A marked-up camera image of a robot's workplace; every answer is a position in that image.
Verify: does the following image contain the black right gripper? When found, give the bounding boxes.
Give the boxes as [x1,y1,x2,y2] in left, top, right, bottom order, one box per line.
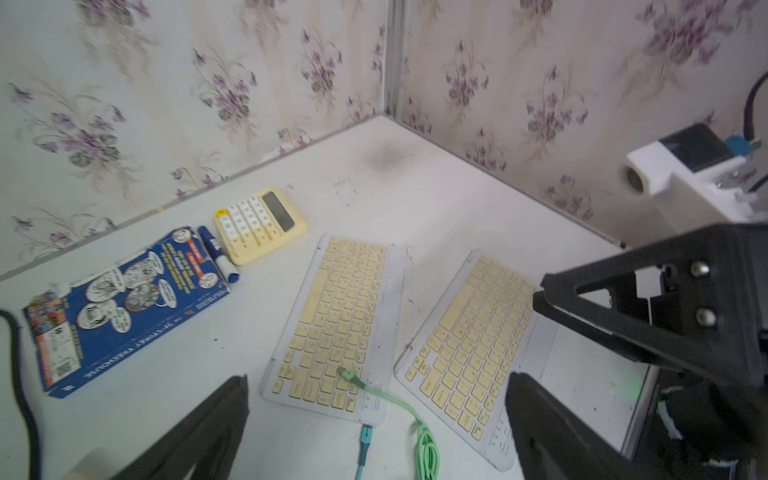
[533,224,767,384]

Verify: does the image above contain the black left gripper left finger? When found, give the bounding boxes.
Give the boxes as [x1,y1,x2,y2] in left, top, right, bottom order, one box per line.
[115,376,249,479]

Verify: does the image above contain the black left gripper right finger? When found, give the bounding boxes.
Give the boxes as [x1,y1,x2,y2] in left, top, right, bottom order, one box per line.
[505,373,652,480]

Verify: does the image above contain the white yellow keyboard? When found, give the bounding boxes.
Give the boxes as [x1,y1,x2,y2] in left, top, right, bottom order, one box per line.
[260,234,408,426]
[394,250,558,472]

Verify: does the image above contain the green charging cable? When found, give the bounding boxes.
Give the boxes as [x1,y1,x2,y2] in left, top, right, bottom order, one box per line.
[335,367,441,480]

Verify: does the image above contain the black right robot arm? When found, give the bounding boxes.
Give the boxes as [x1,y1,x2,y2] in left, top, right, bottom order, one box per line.
[505,223,767,479]

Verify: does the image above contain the cream power strip red sockets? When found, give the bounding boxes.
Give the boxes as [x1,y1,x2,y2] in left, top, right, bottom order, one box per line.
[61,462,110,480]

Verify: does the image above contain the blue marker pen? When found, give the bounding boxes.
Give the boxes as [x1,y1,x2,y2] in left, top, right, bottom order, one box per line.
[197,226,240,284]

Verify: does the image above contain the blue paperback book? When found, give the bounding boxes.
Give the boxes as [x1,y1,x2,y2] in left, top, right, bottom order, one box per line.
[23,226,230,399]

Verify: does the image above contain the cream yellow calculator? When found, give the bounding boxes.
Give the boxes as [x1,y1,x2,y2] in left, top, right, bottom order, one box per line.
[214,188,308,266]

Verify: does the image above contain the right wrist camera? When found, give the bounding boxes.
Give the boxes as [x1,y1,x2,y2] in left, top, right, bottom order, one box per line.
[622,123,767,234]

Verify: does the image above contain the black power cable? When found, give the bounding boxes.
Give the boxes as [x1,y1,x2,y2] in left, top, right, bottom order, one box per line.
[0,308,42,480]

